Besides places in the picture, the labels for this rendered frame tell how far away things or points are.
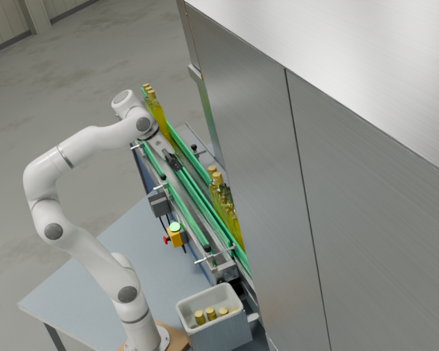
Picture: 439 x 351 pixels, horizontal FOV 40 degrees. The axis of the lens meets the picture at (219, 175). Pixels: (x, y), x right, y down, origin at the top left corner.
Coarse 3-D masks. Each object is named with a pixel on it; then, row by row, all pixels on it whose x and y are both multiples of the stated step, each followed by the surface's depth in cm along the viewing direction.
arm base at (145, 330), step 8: (144, 320) 230; (152, 320) 234; (128, 328) 230; (136, 328) 229; (144, 328) 231; (152, 328) 234; (160, 328) 247; (128, 336) 234; (136, 336) 232; (144, 336) 232; (152, 336) 235; (160, 336) 243; (168, 336) 242; (128, 344) 244; (136, 344) 234; (144, 344) 234; (152, 344) 236; (160, 344) 240; (168, 344) 239
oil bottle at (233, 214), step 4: (232, 212) 223; (232, 216) 222; (236, 216) 221; (232, 220) 224; (236, 220) 221; (232, 224) 227; (236, 224) 222; (236, 228) 223; (236, 232) 225; (236, 236) 228; (240, 236) 225; (236, 240) 231; (240, 240) 226; (240, 244) 228; (244, 248) 229
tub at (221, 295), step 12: (216, 288) 228; (228, 288) 227; (180, 300) 225; (192, 300) 226; (204, 300) 228; (216, 300) 230; (228, 300) 230; (180, 312) 220; (192, 312) 228; (204, 312) 228; (216, 312) 226; (192, 324) 224; (204, 324) 213
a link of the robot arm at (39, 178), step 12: (48, 156) 190; (60, 156) 190; (36, 168) 189; (48, 168) 190; (60, 168) 191; (24, 180) 191; (36, 180) 190; (48, 180) 191; (36, 192) 192; (48, 192) 196; (60, 204) 206
